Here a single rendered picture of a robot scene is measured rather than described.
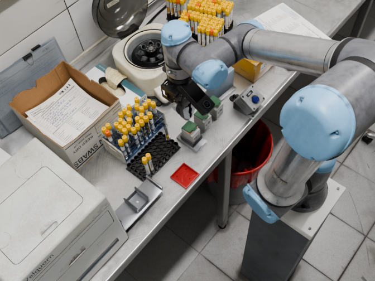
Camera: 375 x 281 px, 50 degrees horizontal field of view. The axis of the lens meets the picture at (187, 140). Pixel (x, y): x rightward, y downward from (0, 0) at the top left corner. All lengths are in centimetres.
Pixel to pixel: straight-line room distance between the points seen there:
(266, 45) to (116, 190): 67
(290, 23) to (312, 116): 113
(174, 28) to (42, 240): 58
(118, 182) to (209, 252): 92
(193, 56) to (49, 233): 52
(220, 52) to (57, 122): 68
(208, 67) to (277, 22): 84
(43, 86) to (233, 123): 67
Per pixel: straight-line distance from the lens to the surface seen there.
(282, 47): 89
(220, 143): 136
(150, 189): 125
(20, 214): 102
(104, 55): 168
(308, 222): 124
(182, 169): 131
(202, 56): 96
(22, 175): 107
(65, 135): 140
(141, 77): 141
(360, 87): 68
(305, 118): 65
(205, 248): 213
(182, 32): 99
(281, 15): 178
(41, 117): 147
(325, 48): 83
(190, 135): 130
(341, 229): 226
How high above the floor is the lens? 203
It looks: 57 degrees down
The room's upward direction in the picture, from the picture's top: 6 degrees counter-clockwise
